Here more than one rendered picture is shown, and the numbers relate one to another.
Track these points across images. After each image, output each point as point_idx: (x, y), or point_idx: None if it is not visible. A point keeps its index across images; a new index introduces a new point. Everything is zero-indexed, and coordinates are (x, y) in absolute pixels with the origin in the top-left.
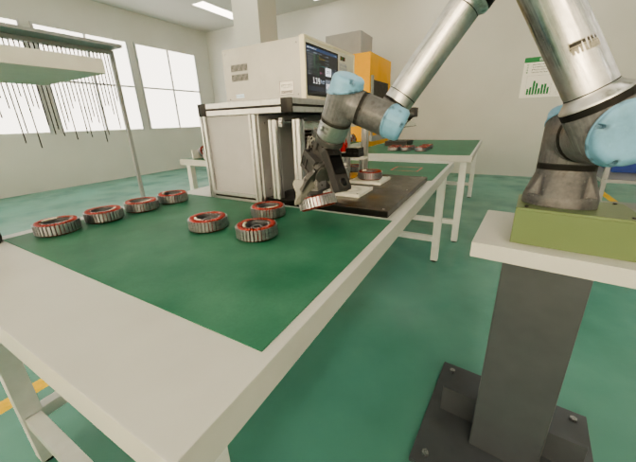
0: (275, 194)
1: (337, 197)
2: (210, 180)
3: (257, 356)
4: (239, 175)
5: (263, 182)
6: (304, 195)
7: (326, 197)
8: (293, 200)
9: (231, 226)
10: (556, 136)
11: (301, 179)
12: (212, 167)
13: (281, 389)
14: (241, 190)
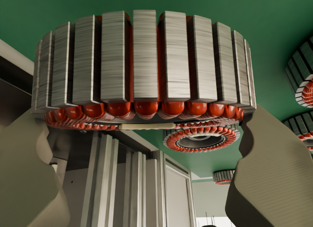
0: (143, 162)
1: (4, 128)
2: (192, 193)
3: None
4: (173, 200)
5: (156, 188)
6: (272, 132)
7: (156, 65)
8: (119, 143)
9: (295, 110)
10: None
11: (103, 192)
12: (191, 212)
13: None
14: (172, 175)
